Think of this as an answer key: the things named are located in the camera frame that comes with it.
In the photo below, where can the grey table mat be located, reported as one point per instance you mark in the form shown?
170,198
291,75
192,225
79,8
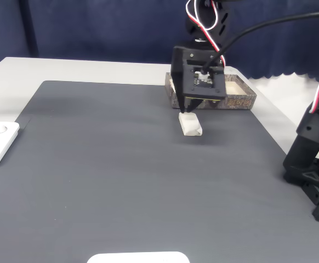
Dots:
121,178

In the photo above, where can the stone print cardboard box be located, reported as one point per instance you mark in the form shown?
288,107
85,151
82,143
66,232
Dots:
239,102

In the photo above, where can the white block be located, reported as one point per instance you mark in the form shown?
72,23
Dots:
189,124

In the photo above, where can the white rounded device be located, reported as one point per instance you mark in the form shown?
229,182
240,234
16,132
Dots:
137,259

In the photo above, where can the dark blue curtain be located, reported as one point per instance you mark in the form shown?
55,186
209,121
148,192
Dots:
93,27

